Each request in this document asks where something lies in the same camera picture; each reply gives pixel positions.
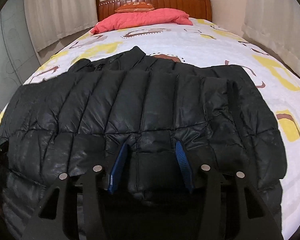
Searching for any black puffer jacket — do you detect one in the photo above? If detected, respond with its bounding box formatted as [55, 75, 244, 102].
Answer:
[0, 47, 287, 239]

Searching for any frosted glass wardrobe door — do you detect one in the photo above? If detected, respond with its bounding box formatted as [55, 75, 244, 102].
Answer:
[0, 0, 40, 113]

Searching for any patterned white bed sheet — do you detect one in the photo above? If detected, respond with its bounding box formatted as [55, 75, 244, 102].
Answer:
[0, 19, 300, 239]

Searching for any pink folded quilt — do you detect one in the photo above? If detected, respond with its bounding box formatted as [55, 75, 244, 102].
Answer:
[90, 8, 193, 35]

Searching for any wooden headboard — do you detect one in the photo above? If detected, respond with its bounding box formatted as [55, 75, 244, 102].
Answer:
[96, 0, 212, 22]

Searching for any orange patterned pillow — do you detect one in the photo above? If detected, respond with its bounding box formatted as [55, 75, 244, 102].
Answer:
[115, 2, 155, 13]

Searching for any left beige curtain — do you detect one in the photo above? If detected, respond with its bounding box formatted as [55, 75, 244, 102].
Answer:
[24, 0, 97, 52]

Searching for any beige curtain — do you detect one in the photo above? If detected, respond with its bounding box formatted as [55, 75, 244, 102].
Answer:
[243, 0, 300, 77]
[24, 0, 97, 52]

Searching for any right beige curtain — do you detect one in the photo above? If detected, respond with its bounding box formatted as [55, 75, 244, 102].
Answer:
[243, 0, 300, 77]

